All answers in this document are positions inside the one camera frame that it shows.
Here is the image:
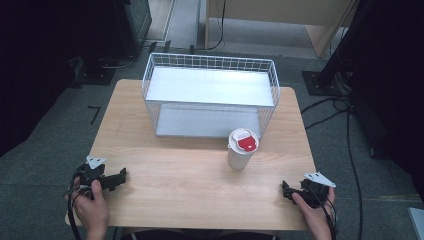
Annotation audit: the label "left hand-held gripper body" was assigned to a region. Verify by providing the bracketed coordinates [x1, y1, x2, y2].
[73, 155, 115, 192]

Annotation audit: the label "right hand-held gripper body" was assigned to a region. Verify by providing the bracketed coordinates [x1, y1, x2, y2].
[299, 171, 337, 210]

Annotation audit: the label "person's right hand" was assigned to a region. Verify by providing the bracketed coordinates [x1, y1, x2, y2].
[291, 187, 337, 234]

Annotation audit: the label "person's left hand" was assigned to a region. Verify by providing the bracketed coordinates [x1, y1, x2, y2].
[64, 177, 111, 234]

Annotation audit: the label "white cup with red lid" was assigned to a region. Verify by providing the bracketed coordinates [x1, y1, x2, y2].
[226, 127, 261, 171]

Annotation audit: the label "person's dark clothing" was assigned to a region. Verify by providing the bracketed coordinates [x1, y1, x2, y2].
[119, 229, 278, 240]

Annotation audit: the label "black flat floor plate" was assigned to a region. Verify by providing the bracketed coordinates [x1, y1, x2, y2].
[70, 56, 118, 86]

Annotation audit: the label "white flat object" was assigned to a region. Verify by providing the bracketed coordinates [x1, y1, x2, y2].
[406, 206, 424, 240]

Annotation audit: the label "dark cabinet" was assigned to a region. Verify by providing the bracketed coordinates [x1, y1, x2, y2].
[111, 0, 153, 58]

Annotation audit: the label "light wooden desk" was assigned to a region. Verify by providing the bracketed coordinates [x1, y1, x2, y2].
[203, 0, 360, 59]

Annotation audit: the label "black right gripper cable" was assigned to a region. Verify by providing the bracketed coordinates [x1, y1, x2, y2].
[305, 182, 338, 240]

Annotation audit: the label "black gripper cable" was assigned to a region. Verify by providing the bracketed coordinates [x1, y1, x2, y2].
[65, 163, 88, 240]
[305, 182, 338, 240]

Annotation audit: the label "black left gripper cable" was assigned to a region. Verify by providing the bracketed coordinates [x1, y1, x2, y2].
[65, 163, 88, 240]

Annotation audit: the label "black floor cables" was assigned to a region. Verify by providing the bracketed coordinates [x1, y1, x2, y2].
[300, 95, 365, 240]

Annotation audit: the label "black stand base plate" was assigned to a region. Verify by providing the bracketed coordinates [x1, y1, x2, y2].
[301, 69, 346, 98]

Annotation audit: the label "white wire shelf rack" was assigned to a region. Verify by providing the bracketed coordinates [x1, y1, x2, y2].
[141, 52, 281, 140]

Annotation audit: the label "thin black hanging cable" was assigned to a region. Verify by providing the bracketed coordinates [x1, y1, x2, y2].
[198, 0, 228, 52]

